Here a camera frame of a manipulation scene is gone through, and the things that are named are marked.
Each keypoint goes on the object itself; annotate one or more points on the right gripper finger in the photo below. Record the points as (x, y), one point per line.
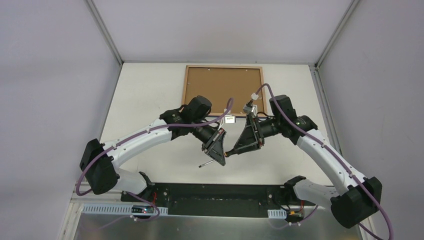
(238, 150)
(247, 137)

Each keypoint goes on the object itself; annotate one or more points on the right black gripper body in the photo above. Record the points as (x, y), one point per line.
(257, 131)

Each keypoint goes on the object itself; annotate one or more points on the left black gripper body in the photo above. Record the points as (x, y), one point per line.
(212, 141)

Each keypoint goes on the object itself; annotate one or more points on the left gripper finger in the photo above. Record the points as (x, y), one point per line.
(219, 141)
(217, 156)

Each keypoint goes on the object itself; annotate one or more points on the blue wooden picture frame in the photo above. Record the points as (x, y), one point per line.
(218, 83)

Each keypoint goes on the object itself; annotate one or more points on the black yellow screwdriver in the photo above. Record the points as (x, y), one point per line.
(210, 162)

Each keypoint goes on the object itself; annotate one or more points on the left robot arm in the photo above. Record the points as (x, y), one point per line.
(101, 162)

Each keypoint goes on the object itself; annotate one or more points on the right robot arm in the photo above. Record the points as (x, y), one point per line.
(351, 198)

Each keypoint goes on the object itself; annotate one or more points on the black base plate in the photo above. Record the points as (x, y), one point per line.
(219, 200)

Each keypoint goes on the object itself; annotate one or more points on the right white cable duct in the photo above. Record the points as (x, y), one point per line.
(276, 214)

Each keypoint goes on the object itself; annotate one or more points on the white cable duct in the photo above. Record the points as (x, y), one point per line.
(119, 209)
(276, 214)

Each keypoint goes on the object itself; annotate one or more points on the left white cable duct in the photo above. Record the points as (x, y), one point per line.
(119, 209)

